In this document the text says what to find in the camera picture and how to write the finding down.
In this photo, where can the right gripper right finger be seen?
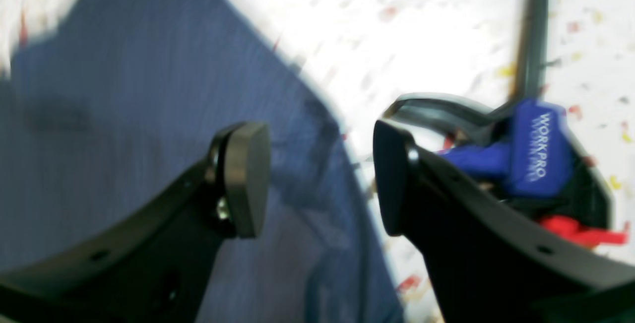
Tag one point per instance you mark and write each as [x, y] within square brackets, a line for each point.
[486, 262]

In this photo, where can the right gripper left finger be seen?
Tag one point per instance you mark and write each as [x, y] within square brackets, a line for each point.
[154, 267]

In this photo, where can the dark blue T-shirt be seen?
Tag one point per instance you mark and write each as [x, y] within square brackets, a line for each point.
[100, 117]

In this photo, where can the blue black bar clamp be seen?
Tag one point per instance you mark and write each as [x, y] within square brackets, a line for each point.
[524, 147]

